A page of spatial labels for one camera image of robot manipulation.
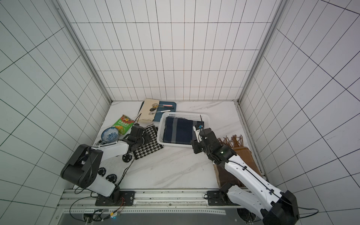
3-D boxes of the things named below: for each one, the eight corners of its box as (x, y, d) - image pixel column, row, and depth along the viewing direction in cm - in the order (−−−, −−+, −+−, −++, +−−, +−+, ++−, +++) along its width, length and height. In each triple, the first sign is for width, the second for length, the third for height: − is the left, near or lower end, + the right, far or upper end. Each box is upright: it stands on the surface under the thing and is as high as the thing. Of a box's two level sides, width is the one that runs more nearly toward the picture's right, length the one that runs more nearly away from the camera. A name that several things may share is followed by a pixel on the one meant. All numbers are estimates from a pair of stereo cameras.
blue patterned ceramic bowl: (101, 143, 97) (98, 140, 93) (107, 131, 104) (104, 127, 100) (118, 144, 97) (115, 140, 93) (122, 131, 104) (120, 127, 100)
